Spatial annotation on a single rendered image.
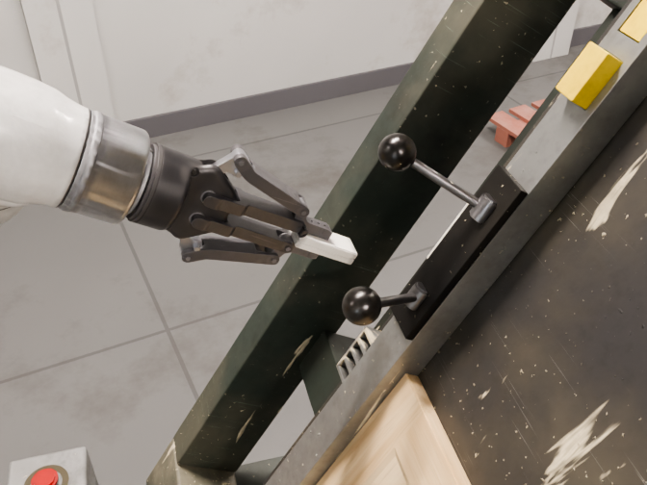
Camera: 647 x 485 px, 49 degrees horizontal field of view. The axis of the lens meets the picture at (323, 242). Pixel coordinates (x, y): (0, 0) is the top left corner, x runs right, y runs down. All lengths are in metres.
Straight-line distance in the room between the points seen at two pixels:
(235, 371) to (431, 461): 0.43
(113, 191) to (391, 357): 0.36
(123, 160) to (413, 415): 0.40
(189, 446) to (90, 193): 0.67
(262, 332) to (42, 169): 0.53
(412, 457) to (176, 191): 0.37
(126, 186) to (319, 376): 0.53
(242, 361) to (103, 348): 1.71
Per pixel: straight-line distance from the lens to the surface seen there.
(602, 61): 0.68
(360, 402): 0.82
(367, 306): 0.66
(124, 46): 3.81
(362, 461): 0.84
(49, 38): 3.62
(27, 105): 0.60
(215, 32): 3.91
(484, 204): 0.71
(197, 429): 1.18
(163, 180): 0.63
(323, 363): 1.04
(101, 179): 0.61
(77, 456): 1.25
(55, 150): 0.60
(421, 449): 0.76
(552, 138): 0.71
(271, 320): 1.03
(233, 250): 0.70
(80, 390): 2.64
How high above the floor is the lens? 1.90
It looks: 37 degrees down
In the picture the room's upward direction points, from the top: straight up
